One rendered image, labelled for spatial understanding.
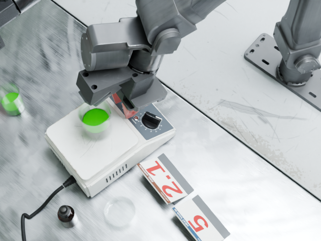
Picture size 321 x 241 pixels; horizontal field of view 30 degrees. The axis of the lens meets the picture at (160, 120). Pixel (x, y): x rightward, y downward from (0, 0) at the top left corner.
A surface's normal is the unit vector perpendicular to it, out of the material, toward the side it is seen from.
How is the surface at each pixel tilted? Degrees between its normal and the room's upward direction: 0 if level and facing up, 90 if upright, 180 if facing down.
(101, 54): 50
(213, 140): 0
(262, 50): 0
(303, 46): 90
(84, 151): 0
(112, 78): 17
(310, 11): 90
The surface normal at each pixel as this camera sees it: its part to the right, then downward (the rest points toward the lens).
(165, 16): -0.49, -0.22
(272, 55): 0.00, -0.41
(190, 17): 0.26, 0.86
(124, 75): 0.25, -0.51
